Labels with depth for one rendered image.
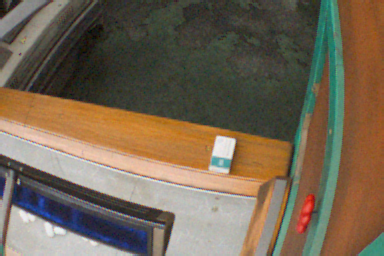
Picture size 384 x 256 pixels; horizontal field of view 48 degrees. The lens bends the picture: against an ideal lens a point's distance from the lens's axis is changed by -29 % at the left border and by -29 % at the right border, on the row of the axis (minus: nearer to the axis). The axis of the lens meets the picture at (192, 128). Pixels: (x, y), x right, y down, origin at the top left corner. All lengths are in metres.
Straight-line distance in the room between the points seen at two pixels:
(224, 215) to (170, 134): 0.18
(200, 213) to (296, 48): 1.28
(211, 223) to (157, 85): 1.08
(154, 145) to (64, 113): 0.22
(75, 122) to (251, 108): 1.00
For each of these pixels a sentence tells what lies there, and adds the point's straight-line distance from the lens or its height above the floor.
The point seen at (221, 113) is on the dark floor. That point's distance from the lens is 1.99.
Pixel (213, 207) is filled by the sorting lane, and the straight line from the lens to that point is 1.05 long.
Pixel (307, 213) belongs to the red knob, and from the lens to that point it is 0.50.
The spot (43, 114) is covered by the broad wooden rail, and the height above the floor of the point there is 0.77.
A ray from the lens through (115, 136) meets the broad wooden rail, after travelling 1.09.
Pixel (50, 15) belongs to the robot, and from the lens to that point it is 1.78.
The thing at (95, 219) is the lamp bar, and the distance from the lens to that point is 0.67.
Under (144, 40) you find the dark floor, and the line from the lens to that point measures 2.18.
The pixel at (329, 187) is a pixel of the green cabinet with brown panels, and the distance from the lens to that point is 0.50.
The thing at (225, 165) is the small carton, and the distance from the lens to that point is 1.03.
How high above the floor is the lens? 1.72
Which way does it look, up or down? 61 degrees down
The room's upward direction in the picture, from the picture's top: straight up
